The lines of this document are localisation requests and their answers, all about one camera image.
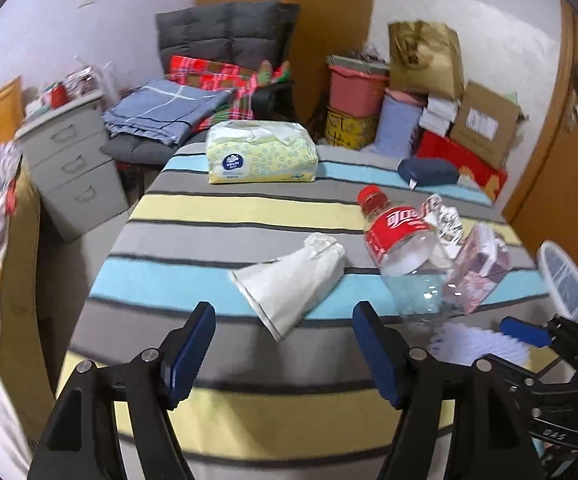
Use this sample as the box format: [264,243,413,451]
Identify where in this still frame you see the yellow tin box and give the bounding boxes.
[325,107,379,151]

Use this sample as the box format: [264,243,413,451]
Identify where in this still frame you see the white paper bag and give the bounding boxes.
[229,233,346,341]

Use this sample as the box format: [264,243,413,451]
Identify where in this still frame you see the brown paper bag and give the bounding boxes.
[389,21,464,101]

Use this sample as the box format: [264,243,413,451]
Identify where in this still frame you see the grey drawer cabinet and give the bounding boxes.
[14,90,128,242]

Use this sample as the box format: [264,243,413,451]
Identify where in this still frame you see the open cardboard box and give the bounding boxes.
[449,81,522,168]

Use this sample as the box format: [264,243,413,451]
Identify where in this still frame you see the clear cola bottle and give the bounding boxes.
[357,184,459,326]

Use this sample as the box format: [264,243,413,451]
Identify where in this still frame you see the white foam net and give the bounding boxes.
[428,323,530,366]

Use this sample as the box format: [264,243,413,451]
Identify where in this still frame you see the navy glasses case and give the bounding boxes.
[397,157,460,188]

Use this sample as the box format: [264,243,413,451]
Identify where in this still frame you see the red plaid blanket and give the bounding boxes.
[166,55,291,133]

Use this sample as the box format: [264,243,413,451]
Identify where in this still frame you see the pink plastic bucket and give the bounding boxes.
[329,66,389,118]

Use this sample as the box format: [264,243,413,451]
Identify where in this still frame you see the striped tablecloth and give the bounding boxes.
[62,143,554,479]

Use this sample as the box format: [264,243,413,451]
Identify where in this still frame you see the stacked white small boxes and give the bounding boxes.
[418,96,459,136]

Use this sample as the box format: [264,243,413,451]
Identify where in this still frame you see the wooden door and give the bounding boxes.
[502,1,578,267]

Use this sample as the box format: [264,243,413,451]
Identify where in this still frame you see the grey cushioned chair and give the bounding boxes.
[102,0,300,167]

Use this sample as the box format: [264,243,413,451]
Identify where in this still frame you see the red gift box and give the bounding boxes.
[416,130,508,202]

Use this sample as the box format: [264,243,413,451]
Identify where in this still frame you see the white trash bin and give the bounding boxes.
[537,240,578,323]

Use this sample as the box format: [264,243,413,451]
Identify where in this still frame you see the bed with floral quilt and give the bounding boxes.
[0,141,54,479]

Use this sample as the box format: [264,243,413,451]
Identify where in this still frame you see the tissue pack yellow green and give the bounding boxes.
[205,120,319,184]

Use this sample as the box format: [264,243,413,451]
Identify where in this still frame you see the light blue round container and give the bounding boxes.
[374,93,423,158]

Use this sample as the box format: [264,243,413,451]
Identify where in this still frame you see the folded blue blanket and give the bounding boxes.
[102,79,234,146]

